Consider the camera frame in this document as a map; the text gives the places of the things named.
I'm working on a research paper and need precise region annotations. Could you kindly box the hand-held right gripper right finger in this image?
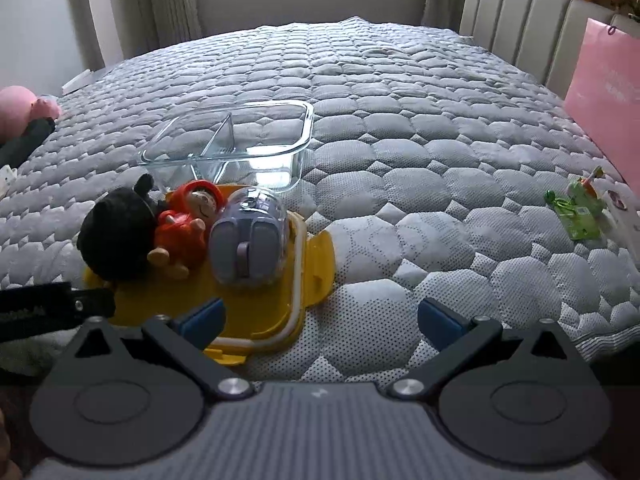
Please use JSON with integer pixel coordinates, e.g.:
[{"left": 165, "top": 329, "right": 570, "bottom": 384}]
[{"left": 384, "top": 297, "right": 572, "bottom": 402}]

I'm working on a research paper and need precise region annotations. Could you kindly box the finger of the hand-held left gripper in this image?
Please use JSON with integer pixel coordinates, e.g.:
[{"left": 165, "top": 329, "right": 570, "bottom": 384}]
[{"left": 0, "top": 281, "right": 117, "bottom": 347}]

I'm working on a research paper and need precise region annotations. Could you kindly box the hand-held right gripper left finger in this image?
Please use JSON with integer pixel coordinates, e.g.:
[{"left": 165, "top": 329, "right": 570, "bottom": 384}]
[{"left": 74, "top": 297, "right": 253, "bottom": 402}]

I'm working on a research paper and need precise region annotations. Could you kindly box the lavender computer mouse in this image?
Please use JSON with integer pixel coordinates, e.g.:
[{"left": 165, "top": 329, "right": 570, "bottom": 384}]
[{"left": 207, "top": 186, "right": 291, "bottom": 291}]

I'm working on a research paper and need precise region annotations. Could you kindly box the red hooded doll figure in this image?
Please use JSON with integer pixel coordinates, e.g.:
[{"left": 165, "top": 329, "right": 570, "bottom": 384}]
[{"left": 147, "top": 178, "right": 224, "bottom": 279}]

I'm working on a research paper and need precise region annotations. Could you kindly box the black plush toy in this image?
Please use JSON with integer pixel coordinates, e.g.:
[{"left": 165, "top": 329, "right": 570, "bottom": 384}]
[{"left": 76, "top": 173, "right": 171, "bottom": 281}]

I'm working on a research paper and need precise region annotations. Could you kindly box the clear glass divided container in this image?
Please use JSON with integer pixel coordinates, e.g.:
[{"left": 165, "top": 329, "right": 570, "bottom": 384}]
[{"left": 138, "top": 100, "right": 315, "bottom": 192}]

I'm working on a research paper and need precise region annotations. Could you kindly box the dark cloth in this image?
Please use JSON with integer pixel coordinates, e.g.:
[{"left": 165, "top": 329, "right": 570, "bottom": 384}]
[{"left": 0, "top": 117, "right": 57, "bottom": 168}]

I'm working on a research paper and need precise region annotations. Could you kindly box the grey quilted bed cover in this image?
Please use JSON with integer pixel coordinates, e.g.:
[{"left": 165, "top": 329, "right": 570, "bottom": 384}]
[{"left": 0, "top": 15, "right": 640, "bottom": 391}]

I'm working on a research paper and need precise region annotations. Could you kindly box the pink plush toy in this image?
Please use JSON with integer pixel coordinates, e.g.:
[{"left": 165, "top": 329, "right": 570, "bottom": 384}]
[{"left": 0, "top": 85, "right": 63, "bottom": 142}]

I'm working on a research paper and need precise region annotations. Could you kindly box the beige padded headboard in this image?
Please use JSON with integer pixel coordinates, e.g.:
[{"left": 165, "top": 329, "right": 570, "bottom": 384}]
[{"left": 459, "top": 0, "right": 640, "bottom": 101}]

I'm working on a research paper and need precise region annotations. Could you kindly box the green keychain toy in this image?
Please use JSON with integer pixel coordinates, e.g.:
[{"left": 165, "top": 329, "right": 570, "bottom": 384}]
[{"left": 544, "top": 167, "right": 608, "bottom": 241}]

